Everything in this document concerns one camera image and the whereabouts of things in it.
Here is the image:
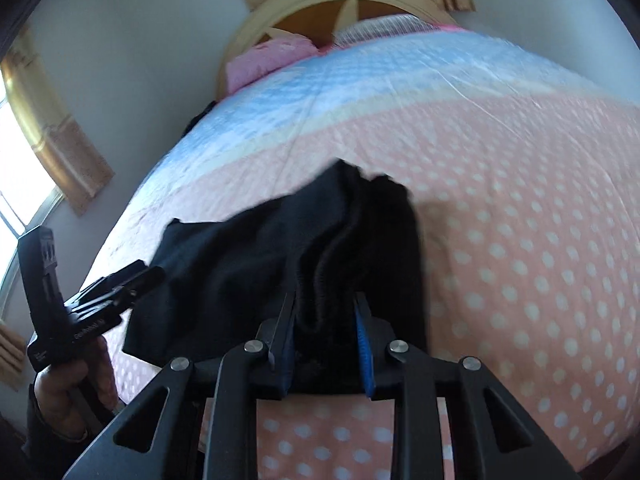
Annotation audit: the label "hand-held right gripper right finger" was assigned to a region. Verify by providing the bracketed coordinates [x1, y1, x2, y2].
[352, 291, 585, 480]

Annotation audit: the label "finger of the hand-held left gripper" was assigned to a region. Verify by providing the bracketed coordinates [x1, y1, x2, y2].
[100, 265, 167, 312]
[75, 260, 147, 305]

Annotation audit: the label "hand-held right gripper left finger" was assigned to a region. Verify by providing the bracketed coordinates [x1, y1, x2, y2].
[60, 290, 298, 480]

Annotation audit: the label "black pants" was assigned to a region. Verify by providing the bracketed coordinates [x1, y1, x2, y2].
[122, 159, 429, 397]

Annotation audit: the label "person's left hand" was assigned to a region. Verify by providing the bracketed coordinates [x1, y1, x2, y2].
[32, 336, 120, 434]

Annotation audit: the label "yellow patterned curtain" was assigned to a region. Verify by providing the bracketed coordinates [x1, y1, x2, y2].
[0, 25, 116, 217]

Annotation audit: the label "dark cloth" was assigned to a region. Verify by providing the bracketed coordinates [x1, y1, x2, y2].
[182, 100, 217, 137]

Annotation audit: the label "pink blue dotted bed sheet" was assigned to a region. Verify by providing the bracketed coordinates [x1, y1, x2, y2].
[82, 27, 640, 480]

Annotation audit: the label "pink pillow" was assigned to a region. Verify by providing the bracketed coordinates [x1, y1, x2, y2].
[225, 35, 319, 94]

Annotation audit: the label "cream wooden headboard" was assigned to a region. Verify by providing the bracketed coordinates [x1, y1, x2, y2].
[217, 0, 454, 97]

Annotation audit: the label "striped pillow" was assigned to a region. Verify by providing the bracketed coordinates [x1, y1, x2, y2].
[332, 14, 459, 47]

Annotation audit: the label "side wall window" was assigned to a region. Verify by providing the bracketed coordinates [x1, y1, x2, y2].
[0, 85, 67, 321]

